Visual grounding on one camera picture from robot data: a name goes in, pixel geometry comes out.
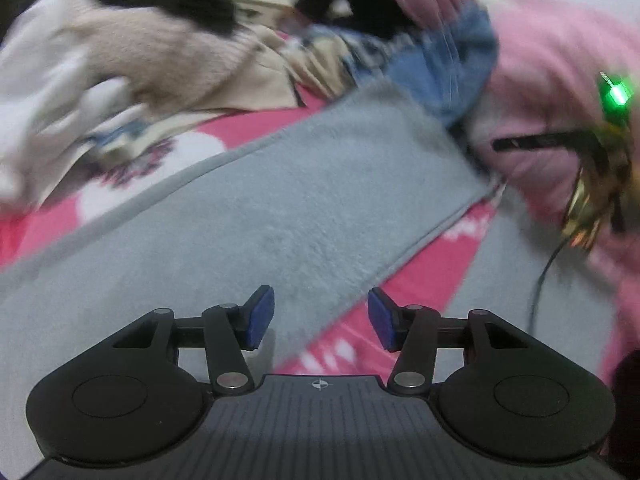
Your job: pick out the pink floral blanket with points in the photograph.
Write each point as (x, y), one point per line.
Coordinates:
(250, 127)

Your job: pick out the beige jacket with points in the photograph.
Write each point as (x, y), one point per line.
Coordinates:
(310, 65)

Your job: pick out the cream printed garment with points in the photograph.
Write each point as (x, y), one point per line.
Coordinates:
(150, 130)

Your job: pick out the pink white knit sweater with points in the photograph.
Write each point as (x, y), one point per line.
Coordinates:
(165, 55)

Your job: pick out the blue denim jeans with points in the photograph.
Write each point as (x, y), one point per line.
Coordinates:
(440, 70)

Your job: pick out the white garment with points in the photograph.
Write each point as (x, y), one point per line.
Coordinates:
(35, 75)

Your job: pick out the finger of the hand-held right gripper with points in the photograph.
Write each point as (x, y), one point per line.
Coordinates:
(540, 142)

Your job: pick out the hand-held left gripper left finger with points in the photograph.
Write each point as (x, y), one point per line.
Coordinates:
(260, 317)

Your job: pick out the grey pants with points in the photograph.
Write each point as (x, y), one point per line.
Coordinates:
(250, 220)

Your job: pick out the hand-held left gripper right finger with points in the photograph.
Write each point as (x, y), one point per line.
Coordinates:
(380, 317)

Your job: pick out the light pink quilt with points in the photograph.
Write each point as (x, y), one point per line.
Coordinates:
(540, 60)

